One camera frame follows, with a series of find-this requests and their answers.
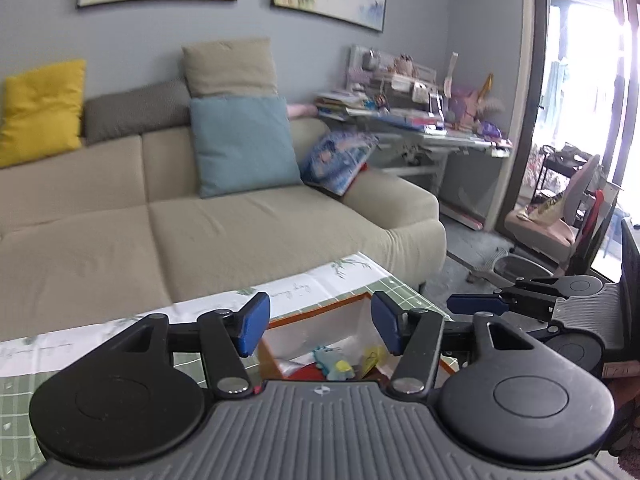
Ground beige fabric sofa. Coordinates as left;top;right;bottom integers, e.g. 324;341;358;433
1;127;447;340

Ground beige cushion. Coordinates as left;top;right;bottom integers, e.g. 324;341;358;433
182;37;278;98

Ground grey knitted cushion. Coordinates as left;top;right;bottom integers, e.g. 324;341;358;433
84;79;190;145

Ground light blue cushion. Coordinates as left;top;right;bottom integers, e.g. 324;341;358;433
190;96;302;198

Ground small blue plush toy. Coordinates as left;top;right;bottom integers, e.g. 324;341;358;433
312;347;356;382

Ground cluttered white desk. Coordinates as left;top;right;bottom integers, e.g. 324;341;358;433
314;44;514;231

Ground orange cardboard box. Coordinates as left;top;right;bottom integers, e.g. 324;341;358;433
255;292;457;386

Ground yellow cushion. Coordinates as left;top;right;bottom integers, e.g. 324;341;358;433
1;60;86;168

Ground green grid tablecloth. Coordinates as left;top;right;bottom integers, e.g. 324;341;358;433
1;252;445;479

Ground blue anime print cushion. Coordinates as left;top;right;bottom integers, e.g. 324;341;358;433
299;131;378;197

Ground dark red cloth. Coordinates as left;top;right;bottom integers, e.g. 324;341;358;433
286;363;326;382

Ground clear bag yellow items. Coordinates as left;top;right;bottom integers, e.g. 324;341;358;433
360;346;386;377

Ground grey pink desk chair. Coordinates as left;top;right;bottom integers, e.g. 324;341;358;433
466;154;618;286

